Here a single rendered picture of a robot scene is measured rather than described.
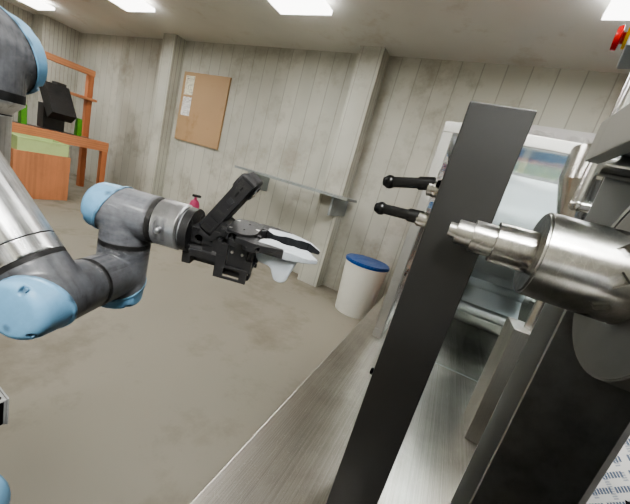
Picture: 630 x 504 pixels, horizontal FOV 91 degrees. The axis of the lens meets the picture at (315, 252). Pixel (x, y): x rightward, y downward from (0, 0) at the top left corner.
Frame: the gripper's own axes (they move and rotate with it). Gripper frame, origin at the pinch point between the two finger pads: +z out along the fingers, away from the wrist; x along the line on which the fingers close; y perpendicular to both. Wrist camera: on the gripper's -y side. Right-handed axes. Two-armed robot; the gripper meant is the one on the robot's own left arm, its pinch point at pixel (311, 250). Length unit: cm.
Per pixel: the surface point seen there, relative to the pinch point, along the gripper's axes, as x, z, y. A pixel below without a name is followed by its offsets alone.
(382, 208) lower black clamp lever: 14.7, 5.8, -12.0
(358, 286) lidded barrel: -259, 58, 123
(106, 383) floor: -77, -88, 136
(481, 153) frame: 17.6, 11.6, -19.1
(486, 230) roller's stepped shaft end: 22.0, 12.5, -13.8
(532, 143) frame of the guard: -44, 47, -29
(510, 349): -9.2, 43.6, 12.2
